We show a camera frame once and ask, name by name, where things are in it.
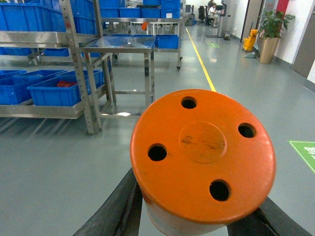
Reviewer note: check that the small steel table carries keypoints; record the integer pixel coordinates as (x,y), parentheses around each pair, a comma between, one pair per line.
(129,66)

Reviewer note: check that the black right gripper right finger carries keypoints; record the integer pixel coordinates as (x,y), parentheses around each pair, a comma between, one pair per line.
(268,220)

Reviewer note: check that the green floor sign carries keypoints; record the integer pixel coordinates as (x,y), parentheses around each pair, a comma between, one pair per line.
(306,150)

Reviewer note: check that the steel shelf rack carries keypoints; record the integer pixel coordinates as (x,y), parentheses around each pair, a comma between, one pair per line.
(55,39)

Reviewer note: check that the yellow mop bucket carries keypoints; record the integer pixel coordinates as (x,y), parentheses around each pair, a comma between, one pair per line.
(250,40)

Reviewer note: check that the blue bin lower shelf right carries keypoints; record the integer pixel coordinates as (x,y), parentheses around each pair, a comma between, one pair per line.
(59,91)

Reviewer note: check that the orange cylindrical cap 4680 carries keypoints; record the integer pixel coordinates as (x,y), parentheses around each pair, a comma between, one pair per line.
(202,161)

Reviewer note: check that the potted plant gold planter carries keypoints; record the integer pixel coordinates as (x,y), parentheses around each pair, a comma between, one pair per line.
(272,23)

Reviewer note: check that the rear steel wheeled rack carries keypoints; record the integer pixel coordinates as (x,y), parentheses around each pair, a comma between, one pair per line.
(162,19)

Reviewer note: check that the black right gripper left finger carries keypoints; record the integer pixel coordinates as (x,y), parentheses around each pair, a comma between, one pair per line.
(120,214)

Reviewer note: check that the seated person white shirt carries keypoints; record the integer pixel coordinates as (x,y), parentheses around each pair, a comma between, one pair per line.
(212,14)

